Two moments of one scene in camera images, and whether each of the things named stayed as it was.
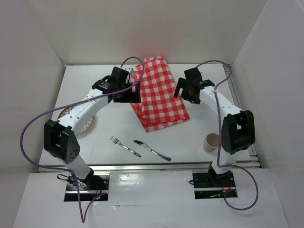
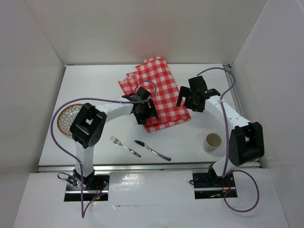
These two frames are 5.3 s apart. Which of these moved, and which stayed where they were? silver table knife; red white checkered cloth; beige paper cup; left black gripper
Moved: left black gripper
Stayed: beige paper cup; silver table knife; red white checkered cloth
